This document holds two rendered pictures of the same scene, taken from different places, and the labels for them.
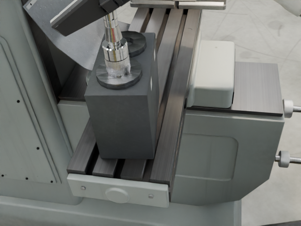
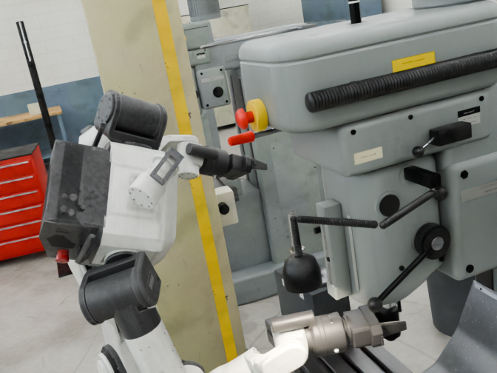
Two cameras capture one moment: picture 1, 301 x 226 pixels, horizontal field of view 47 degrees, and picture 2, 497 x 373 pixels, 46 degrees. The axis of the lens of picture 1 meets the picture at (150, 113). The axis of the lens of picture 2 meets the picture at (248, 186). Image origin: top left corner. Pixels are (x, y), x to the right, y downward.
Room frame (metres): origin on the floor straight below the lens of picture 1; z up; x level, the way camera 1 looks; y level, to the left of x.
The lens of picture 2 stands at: (1.85, -0.89, 1.97)
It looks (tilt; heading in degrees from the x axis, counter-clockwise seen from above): 18 degrees down; 148
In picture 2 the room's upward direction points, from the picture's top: 10 degrees counter-clockwise
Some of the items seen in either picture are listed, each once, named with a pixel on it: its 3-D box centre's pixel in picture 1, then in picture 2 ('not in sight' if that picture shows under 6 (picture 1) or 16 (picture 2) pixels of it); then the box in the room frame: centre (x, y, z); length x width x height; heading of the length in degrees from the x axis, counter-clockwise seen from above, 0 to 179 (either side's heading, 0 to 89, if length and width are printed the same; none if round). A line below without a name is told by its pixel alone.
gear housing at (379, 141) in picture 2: not in sight; (386, 123); (1.03, -0.02, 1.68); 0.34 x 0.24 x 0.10; 75
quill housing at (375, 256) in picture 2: not in sight; (380, 223); (1.02, -0.06, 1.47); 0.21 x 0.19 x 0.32; 165
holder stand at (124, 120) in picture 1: (127, 92); (312, 300); (0.60, 0.05, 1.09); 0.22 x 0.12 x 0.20; 172
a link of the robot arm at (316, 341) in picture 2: not in sight; (298, 333); (0.91, -0.24, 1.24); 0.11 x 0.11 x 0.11; 61
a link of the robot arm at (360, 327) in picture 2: not in sight; (350, 330); (0.97, -0.14, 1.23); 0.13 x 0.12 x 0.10; 151
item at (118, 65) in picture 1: (117, 58); not in sight; (0.55, 0.05, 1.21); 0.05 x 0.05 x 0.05
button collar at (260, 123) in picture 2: not in sight; (257, 115); (0.96, -0.28, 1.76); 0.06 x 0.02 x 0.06; 165
